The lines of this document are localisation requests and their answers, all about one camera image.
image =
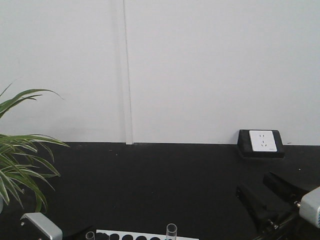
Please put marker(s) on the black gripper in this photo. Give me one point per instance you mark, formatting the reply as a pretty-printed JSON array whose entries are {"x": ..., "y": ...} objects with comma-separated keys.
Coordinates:
[{"x": 275, "y": 225}]

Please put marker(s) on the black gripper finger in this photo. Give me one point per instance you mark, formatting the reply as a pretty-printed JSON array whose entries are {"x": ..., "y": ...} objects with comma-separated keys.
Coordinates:
[{"x": 79, "y": 235}]

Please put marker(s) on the clear glass test tube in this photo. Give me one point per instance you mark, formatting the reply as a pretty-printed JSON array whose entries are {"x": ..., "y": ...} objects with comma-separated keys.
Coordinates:
[
  {"x": 171, "y": 231},
  {"x": 90, "y": 235}
]

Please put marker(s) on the white test tube rack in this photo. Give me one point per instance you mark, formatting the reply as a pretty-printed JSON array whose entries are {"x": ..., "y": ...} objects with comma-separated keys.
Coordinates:
[{"x": 135, "y": 235}]

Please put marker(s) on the black white power socket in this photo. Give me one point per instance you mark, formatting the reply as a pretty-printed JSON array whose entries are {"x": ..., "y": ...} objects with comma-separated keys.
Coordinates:
[{"x": 253, "y": 143}]

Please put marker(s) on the white plant pot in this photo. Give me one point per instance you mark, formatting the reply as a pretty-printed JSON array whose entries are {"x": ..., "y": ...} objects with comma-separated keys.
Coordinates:
[{"x": 1, "y": 204}]

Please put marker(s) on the green spider plant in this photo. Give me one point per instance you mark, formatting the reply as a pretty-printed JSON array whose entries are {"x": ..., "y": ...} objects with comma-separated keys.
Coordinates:
[{"x": 23, "y": 158}]

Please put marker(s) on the white wall cable duct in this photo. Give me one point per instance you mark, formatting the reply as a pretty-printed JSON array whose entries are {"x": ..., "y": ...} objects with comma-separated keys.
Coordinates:
[{"x": 126, "y": 84}]

